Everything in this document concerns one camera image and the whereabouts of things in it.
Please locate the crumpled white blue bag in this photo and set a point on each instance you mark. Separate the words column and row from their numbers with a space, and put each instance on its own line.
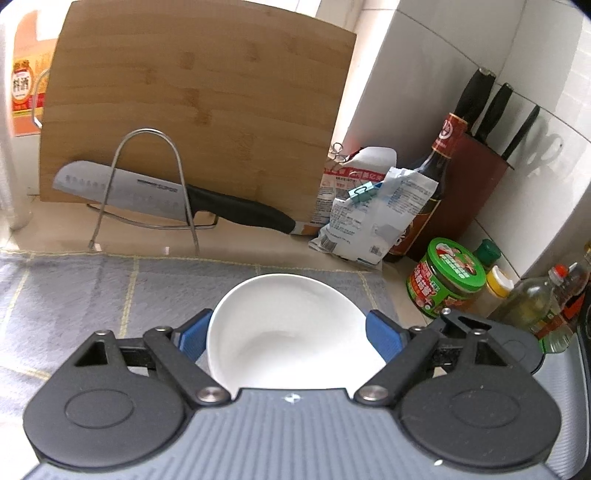
column 369, row 221

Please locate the yellow capped spice bottle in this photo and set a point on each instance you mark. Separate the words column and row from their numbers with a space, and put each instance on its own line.
column 496, row 286

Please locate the orange cooking wine bottle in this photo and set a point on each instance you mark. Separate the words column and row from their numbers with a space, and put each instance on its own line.
column 25, row 83

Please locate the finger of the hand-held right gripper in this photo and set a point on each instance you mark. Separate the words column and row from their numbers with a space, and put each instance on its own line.
column 450, row 324

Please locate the white bag with red label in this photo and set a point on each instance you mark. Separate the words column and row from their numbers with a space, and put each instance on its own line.
column 369, row 161

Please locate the green capped spice bottle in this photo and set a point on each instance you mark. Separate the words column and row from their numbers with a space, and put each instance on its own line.
column 489, row 253

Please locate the dark soy sauce bottle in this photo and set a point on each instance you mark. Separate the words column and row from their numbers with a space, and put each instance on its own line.
column 436, row 157

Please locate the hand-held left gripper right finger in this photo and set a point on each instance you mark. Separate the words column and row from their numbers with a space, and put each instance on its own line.
column 385, row 337

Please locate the clear oil bottle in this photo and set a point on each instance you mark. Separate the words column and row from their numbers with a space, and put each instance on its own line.
column 526, row 300

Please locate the bamboo cutting board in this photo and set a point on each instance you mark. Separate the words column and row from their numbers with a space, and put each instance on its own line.
column 207, row 92

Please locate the teal binder clip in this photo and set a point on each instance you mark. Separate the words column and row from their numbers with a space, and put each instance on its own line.
column 364, row 192

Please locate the grey blue checked mat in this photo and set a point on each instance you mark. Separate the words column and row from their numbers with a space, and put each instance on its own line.
column 92, row 295

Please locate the green lidded sauce jar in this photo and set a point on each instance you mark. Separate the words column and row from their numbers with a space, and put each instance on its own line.
column 443, row 272

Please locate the red label bottle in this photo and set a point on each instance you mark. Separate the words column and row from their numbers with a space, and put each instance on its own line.
column 582, row 277

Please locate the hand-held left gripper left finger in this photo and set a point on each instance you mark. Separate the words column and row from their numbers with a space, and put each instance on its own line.
column 196, row 336

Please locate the white roll at right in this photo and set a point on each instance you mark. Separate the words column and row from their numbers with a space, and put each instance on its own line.
column 11, row 175

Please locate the white floral bowl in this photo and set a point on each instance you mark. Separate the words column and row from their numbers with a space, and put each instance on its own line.
column 286, row 332

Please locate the dark red knife block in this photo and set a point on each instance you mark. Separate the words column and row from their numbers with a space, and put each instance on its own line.
column 471, row 184

